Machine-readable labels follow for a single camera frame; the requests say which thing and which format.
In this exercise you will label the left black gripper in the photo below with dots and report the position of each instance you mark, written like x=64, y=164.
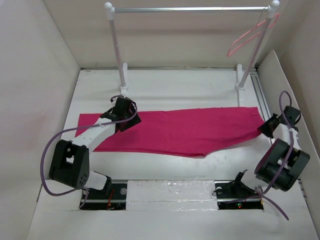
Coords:
x=132, y=122

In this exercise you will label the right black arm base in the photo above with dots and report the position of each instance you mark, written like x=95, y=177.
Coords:
x=235, y=195

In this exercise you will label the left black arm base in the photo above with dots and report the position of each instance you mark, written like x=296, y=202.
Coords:
x=112, y=198

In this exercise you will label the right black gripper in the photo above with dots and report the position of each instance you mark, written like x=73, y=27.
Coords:
x=264, y=128

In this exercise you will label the pink trousers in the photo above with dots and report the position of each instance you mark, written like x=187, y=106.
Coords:
x=187, y=132

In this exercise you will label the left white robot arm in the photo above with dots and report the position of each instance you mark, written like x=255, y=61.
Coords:
x=70, y=163

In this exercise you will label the pink plastic hanger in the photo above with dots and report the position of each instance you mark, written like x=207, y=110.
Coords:
x=246, y=38

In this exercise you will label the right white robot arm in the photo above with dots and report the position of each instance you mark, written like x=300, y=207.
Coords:
x=285, y=160

